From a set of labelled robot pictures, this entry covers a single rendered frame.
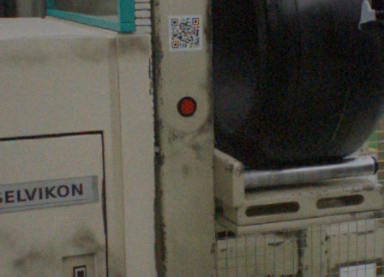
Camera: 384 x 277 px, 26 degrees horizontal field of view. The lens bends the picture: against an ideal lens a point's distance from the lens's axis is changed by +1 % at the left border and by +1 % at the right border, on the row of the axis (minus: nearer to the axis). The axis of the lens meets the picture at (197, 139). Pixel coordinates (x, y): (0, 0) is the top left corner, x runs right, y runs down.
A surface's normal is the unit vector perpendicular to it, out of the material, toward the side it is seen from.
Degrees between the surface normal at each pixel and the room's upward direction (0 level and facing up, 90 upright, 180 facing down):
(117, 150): 90
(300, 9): 71
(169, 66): 90
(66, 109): 90
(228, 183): 90
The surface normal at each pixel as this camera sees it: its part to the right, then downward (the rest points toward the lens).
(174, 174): 0.33, 0.18
